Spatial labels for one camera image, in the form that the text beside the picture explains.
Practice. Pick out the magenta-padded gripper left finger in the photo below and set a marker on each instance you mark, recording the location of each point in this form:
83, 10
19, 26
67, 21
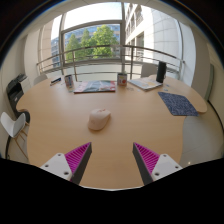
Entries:
56, 165

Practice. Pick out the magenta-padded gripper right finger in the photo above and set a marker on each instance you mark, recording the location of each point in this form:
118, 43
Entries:
165, 165

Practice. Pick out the beige computer mouse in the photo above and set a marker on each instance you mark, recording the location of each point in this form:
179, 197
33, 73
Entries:
99, 119

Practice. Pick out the blue patterned mouse pad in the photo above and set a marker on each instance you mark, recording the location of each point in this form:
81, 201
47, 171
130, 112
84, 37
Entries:
177, 104

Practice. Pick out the white chair with wooden legs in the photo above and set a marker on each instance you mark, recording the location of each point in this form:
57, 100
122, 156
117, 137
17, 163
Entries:
11, 125

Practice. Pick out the small dark blue box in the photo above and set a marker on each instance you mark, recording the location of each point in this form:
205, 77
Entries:
55, 81

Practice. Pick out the white and blue can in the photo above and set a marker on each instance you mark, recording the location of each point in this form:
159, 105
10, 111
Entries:
69, 81

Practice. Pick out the light illustrated magazine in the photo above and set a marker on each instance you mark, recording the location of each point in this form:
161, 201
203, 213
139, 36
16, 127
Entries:
145, 83

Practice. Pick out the red and grey magazine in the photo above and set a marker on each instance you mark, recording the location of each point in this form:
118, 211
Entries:
95, 86

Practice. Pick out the black tumbler bottle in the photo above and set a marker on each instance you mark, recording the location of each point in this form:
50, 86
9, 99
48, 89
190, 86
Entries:
161, 72

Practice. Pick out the red and white can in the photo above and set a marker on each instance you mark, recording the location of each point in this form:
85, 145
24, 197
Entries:
122, 79

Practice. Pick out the metal window railing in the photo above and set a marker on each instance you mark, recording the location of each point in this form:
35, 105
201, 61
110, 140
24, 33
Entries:
100, 47

